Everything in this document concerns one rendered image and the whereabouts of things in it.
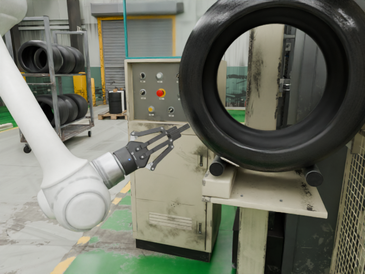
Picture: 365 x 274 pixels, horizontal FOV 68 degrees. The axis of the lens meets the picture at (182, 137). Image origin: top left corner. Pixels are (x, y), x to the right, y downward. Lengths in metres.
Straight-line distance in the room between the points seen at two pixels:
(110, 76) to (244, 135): 9.73
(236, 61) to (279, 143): 8.86
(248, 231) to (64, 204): 0.99
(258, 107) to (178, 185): 0.76
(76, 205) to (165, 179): 1.21
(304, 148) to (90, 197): 0.57
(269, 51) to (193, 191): 0.92
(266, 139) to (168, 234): 1.05
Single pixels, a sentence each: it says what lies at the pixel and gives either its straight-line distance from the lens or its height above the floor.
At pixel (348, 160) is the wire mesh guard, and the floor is 0.86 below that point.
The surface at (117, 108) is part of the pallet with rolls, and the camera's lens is 7.21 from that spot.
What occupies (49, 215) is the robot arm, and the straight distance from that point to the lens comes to 0.74.
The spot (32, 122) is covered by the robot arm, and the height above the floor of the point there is 1.10.
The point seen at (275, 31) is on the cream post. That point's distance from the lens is 1.17.
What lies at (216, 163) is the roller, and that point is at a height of 0.92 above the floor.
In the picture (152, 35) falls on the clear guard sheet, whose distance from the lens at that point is 1.64.
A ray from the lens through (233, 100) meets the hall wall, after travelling 9.83.
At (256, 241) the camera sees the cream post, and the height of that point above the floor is 0.43.
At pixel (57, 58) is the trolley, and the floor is 1.39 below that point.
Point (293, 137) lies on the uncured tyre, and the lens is 1.08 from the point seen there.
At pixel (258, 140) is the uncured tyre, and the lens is 1.07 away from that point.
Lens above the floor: 1.19
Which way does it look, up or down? 13 degrees down
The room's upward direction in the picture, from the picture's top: straight up
